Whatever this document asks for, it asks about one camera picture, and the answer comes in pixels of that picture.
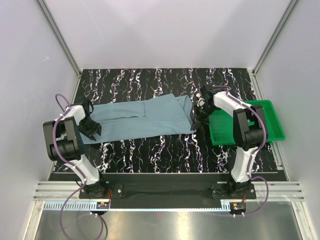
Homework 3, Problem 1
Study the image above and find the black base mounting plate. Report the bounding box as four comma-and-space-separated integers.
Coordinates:
79, 173, 256, 200

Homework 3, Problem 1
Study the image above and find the left aluminium frame post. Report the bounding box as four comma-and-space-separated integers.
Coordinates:
34, 0, 82, 76

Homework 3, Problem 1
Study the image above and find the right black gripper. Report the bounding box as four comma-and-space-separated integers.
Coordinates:
191, 103, 218, 132

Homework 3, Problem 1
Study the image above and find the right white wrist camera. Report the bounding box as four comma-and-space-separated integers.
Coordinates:
196, 93, 205, 108

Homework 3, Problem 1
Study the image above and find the aluminium frame post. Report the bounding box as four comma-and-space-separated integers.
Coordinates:
34, 0, 82, 76
252, 0, 301, 76

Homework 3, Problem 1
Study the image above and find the purple cable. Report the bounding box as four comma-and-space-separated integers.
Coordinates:
213, 85, 270, 217
51, 93, 109, 240

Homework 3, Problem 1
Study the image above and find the aluminium cross rail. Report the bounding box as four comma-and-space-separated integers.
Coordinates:
32, 181, 304, 201

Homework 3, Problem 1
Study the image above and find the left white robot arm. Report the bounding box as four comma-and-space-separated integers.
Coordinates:
43, 97, 108, 198

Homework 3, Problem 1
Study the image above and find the grey slotted cable duct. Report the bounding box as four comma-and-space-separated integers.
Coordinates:
44, 200, 231, 212

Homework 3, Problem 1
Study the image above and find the right aluminium frame post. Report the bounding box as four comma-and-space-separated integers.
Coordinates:
252, 0, 301, 76

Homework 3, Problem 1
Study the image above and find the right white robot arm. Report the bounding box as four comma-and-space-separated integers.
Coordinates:
190, 84, 269, 199

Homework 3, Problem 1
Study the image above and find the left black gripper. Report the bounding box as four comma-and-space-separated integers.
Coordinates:
77, 116, 101, 141

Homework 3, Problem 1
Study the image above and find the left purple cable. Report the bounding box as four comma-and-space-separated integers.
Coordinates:
51, 93, 109, 240

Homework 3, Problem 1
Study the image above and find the blue-grey t shirt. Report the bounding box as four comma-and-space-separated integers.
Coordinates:
81, 93, 193, 145

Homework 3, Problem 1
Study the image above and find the green plastic tray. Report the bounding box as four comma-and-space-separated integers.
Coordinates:
209, 100, 286, 146

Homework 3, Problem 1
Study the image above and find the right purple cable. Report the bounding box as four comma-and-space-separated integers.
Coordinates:
213, 85, 270, 217

